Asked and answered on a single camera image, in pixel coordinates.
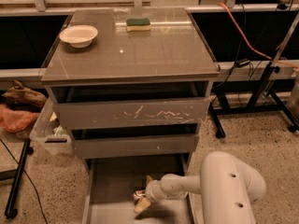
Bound grey top drawer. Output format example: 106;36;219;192
53;98;210;130

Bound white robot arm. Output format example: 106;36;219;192
133;151;266;224

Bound orange cloth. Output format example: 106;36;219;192
0;105;39;133

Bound green yellow sponge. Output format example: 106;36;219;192
126;18;150;32

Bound black table frame right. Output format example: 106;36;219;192
208;13;299;139

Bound brown bag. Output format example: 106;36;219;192
2;80;48;110

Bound black floor cable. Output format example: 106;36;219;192
0;137;50;224

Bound grey middle drawer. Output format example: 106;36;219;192
72;134;199;159

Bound black stand leg left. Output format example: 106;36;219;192
5;139;33;219

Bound white bowl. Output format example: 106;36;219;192
59;25;98;49

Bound orange cable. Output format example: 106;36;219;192
218;2;299;69

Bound grey open bottom drawer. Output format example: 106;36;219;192
82;154;196;224

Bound grey drawer cabinet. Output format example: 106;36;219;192
40;7;221;173

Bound black power adapter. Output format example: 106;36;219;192
235;59;250;68

